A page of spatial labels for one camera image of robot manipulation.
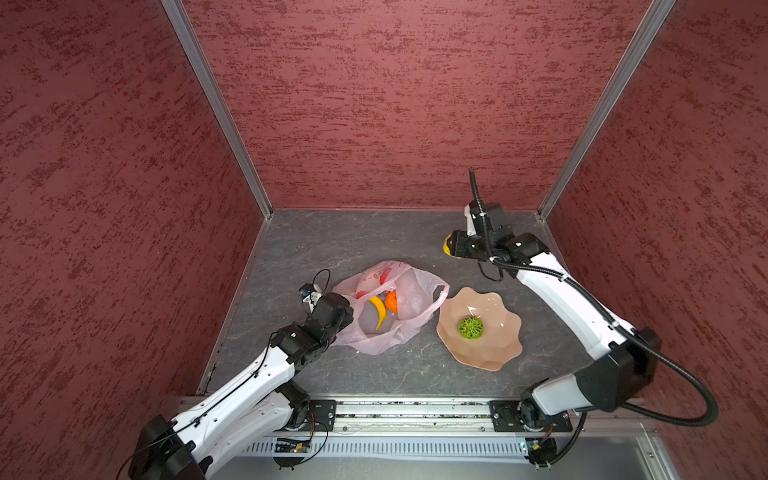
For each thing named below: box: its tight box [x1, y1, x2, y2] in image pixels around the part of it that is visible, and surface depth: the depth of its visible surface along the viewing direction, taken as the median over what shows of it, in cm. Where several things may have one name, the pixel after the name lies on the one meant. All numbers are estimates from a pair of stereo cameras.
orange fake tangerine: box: [385, 290, 398, 314], surface depth 92 cm
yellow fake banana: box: [370, 296, 387, 331], surface depth 94 cm
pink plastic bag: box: [332, 260, 451, 355], surface depth 85 cm
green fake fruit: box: [458, 316, 484, 340], surface depth 85 cm
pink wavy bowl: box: [436, 286, 523, 372], surface depth 89 cm
